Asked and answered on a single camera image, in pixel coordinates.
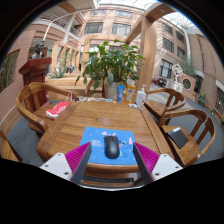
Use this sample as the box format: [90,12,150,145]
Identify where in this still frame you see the dark bust statue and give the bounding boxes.
[30,41,45,60]

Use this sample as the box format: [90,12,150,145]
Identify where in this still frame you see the black computer mouse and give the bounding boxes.
[103,135,121,160]

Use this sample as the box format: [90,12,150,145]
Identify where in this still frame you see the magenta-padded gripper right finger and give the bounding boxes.
[132,142,184,185]

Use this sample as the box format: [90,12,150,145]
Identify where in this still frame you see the yellow liquid bottle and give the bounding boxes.
[125,78,137,104]

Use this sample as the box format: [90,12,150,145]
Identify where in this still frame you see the wooden armchair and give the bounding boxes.
[0,129,23,163]
[143,87,187,121]
[157,108,217,168]
[15,82,76,134]

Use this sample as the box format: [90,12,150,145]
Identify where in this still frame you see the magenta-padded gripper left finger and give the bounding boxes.
[39,142,93,185]

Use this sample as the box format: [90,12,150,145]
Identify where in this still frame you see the white pump bottle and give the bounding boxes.
[135,84,148,107]

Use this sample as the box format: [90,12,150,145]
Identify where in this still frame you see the dark red wooden podium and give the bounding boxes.
[18,57,53,88]

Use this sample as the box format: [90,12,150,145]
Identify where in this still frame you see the green potted plant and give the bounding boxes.
[74,39,147,99]

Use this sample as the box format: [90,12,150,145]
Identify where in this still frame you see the wooden pergola post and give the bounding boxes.
[124,3,168,94]

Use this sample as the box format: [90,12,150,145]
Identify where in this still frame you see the blue tube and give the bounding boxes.
[116,84,126,103]

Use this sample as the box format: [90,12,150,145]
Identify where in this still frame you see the blue cartoon mouse pad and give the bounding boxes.
[79,126,138,166]

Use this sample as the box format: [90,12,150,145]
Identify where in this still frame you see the red and white bag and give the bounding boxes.
[45,101,72,120]

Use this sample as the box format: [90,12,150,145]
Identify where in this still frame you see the light wooden table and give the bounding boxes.
[44,76,104,98]

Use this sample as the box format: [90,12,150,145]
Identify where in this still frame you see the black notebook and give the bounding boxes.
[166,126,190,150]

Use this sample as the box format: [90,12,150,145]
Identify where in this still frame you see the yellow flower plant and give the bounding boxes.
[198,92,208,108]

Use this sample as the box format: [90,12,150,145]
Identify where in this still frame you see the white abstract sculpture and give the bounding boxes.
[171,63,184,93]

